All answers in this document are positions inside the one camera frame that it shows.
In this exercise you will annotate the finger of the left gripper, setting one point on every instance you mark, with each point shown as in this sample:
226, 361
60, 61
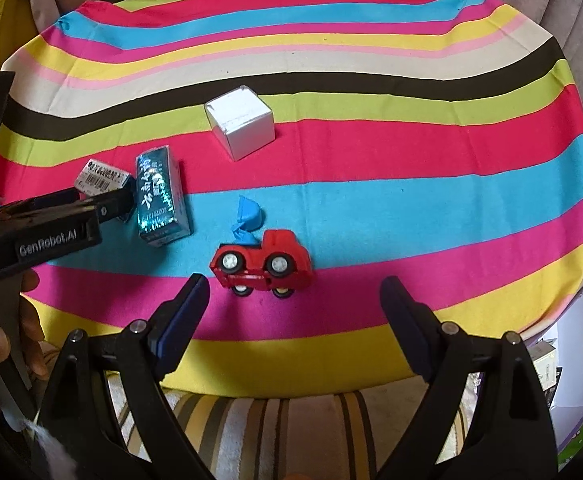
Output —
61, 199
31, 238

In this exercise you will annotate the person left hand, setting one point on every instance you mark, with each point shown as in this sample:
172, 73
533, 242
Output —
32, 335

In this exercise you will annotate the small white cube box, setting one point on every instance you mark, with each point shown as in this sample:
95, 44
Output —
241, 122

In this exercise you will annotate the blue toy piece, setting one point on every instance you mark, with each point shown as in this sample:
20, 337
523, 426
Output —
250, 219

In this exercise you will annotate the silver barcode box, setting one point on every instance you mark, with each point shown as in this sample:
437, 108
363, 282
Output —
109, 188

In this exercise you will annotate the red toy truck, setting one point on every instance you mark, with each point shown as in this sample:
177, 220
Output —
278, 264

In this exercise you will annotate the teal holographic box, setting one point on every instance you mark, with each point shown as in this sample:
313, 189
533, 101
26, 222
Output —
161, 211

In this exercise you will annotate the colourful striped cloth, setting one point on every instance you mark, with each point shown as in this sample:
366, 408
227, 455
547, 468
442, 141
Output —
440, 141

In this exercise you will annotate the purple storage box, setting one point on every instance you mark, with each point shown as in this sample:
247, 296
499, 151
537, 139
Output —
557, 353

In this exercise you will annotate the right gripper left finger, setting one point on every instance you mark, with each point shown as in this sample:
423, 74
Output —
78, 435

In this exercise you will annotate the striped beige sofa cushion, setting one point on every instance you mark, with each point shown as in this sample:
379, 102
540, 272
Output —
338, 436

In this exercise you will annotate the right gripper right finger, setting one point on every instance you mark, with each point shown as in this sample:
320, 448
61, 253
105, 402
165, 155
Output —
511, 435

